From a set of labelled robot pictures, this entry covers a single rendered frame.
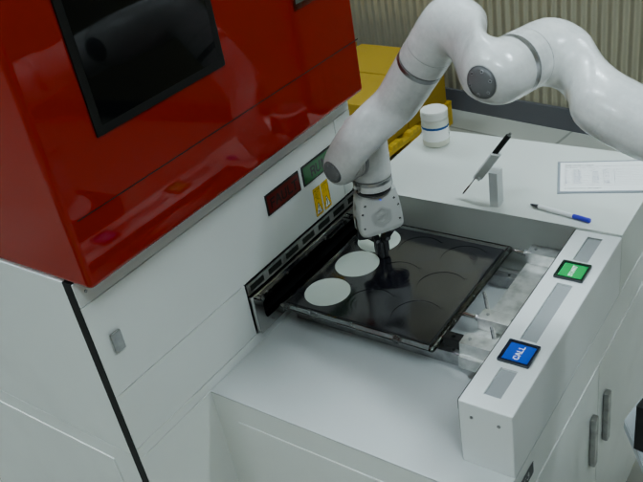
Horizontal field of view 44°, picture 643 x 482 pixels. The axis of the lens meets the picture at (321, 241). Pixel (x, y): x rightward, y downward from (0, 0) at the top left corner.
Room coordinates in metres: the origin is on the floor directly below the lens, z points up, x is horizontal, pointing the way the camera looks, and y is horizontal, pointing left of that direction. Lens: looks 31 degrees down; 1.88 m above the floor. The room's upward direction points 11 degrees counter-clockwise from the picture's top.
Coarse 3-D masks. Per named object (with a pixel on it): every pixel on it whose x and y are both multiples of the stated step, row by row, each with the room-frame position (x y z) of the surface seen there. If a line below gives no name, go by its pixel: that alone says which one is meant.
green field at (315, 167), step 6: (324, 156) 1.61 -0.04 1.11; (312, 162) 1.57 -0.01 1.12; (318, 162) 1.59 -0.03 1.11; (306, 168) 1.55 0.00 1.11; (312, 168) 1.57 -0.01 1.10; (318, 168) 1.58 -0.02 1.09; (306, 174) 1.55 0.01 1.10; (312, 174) 1.57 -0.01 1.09; (318, 174) 1.58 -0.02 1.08; (306, 180) 1.55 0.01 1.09
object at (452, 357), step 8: (312, 320) 1.40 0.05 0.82; (320, 320) 1.38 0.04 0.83; (336, 328) 1.35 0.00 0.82; (344, 328) 1.34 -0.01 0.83; (360, 336) 1.32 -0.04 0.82; (368, 336) 1.30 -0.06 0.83; (392, 344) 1.26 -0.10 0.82; (400, 344) 1.25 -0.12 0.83; (440, 344) 1.21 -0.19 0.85; (416, 352) 1.23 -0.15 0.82; (424, 352) 1.22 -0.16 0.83; (440, 352) 1.19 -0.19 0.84; (448, 352) 1.18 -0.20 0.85; (456, 352) 1.18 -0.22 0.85; (440, 360) 1.19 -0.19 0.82; (448, 360) 1.18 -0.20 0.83; (456, 360) 1.17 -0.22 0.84
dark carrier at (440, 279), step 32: (416, 256) 1.46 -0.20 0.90; (448, 256) 1.43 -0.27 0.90; (480, 256) 1.41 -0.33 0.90; (352, 288) 1.38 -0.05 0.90; (384, 288) 1.36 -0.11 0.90; (416, 288) 1.34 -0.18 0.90; (448, 288) 1.32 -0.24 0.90; (352, 320) 1.27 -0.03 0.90; (384, 320) 1.25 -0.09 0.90; (416, 320) 1.23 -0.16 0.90; (448, 320) 1.22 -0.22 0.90
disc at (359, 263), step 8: (344, 256) 1.51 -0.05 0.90; (352, 256) 1.50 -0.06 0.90; (360, 256) 1.50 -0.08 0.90; (368, 256) 1.49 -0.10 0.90; (376, 256) 1.48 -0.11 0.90; (336, 264) 1.48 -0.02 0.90; (344, 264) 1.48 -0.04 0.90; (352, 264) 1.47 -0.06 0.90; (360, 264) 1.47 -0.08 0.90; (368, 264) 1.46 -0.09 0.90; (376, 264) 1.45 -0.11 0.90; (344, 272) 1.45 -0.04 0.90; (352, 272) 1.44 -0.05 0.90; (360, 272) 1.44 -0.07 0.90; (368, 272) 1.43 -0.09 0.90
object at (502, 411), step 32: (576, 256) 1.27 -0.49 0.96; (608, 256) 1.24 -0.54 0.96; (544, 288) 1.18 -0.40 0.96; (576, 288) 1.16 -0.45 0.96; (608, 288) 1.23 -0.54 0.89; (544, 320) 1.09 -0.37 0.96; (576, 320) 1.10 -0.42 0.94; (544, 352) 1.01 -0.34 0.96; (576, 352) 1.10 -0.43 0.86; (480, 384) 0.96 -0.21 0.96; (512, 384) 0.95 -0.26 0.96; (544, 384) 0.98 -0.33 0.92; (480, 416) 0.91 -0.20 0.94; (512, 416) 0.88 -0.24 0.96; (544, 416) 0.98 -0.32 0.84; (480, 448) 0.91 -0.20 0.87; (512, 448) 0.88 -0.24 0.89
